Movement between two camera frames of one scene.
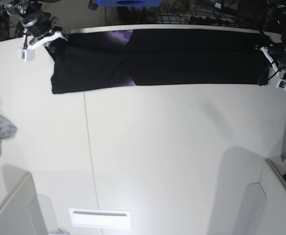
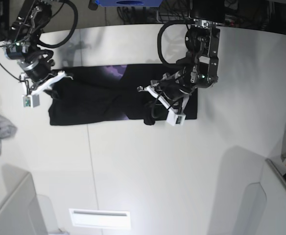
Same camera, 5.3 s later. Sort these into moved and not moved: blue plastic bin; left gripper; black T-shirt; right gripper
Moved: right gripper; left gripper; black T-shirt
Not moved: blue plastic bin
